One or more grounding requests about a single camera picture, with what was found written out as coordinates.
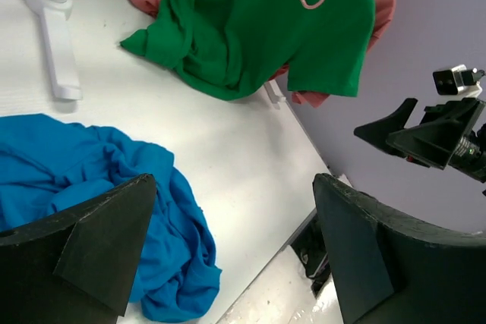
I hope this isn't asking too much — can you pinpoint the green t-shirt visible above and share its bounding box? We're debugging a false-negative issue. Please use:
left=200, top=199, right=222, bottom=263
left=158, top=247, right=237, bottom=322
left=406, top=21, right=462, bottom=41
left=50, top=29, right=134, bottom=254
left=121, top=0, right=375, bottom=100

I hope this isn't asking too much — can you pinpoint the salmon red t-shirt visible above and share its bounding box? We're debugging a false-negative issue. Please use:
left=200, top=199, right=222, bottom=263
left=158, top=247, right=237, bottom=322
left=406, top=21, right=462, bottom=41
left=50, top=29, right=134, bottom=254
left=128, top=0, right=396, bottom=108

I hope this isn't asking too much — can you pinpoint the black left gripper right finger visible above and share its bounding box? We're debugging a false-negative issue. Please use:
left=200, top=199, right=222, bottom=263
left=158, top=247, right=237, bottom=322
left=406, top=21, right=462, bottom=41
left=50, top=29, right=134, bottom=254
left=313, top=174, right=485, bottom=323

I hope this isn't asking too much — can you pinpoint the white clothes rack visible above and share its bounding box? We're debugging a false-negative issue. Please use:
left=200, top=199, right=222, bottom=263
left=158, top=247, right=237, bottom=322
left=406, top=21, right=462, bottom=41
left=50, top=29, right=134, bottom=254
left=25, top=0, right=288, bottom=109

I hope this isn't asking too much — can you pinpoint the blue t-shirt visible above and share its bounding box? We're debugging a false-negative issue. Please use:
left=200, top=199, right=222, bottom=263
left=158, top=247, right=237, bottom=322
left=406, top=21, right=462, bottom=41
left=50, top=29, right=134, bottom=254
left=1, top=114, right=221, bottom=322

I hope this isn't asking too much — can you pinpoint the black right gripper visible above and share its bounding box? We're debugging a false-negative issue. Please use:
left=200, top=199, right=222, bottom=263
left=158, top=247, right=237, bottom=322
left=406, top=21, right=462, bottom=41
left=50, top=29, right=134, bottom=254
left=354, top=98, right=485, bottom=169

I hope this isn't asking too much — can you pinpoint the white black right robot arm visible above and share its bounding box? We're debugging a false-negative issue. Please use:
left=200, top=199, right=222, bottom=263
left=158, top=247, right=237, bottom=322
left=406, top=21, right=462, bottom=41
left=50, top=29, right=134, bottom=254
left=354, top=97, right=485, bottom=183

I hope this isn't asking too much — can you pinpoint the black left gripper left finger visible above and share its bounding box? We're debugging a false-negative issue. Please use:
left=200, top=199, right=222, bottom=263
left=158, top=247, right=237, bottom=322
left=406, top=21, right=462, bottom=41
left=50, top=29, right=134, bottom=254
left=1, top=174, right=156, bottom=324

